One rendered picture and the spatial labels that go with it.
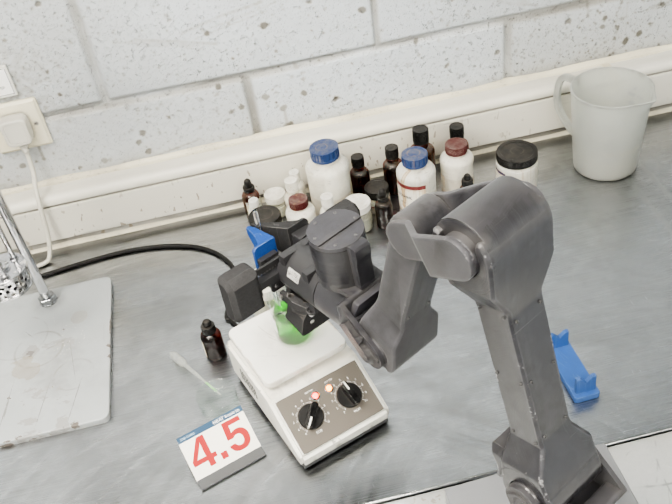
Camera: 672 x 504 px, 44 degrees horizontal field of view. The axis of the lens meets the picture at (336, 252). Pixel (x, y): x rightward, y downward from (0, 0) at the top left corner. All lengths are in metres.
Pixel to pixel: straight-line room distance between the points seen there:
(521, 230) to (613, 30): 1.00
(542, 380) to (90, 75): 0.92
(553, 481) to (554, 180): 0.79
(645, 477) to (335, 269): 0.46
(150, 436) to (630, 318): 0.67
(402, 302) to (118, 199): 0.80
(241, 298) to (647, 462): 0.51
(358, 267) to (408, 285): 0.10
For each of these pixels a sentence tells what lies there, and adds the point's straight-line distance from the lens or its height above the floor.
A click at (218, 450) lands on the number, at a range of 1.09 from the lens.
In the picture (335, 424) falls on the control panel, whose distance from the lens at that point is 1.06.
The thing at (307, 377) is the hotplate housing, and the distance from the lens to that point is 1.07.
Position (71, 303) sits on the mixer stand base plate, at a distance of 1.38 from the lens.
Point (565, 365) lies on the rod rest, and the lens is 1.14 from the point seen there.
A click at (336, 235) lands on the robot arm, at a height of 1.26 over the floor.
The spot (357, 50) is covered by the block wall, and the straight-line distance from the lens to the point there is 1.41.
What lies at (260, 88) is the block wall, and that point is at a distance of 1.41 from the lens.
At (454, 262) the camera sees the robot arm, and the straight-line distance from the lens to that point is 0.59.
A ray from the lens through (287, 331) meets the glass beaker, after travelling 1.05.
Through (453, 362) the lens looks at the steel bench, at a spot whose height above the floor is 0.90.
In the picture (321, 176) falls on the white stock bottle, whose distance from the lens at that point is 1.34.
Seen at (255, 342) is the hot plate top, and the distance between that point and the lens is 1.10.
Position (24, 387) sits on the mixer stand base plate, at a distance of 1.28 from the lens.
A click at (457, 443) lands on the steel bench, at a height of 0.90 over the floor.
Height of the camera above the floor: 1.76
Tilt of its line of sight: 40 degrees down
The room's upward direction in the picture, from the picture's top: 10 degrees counter-clockwise
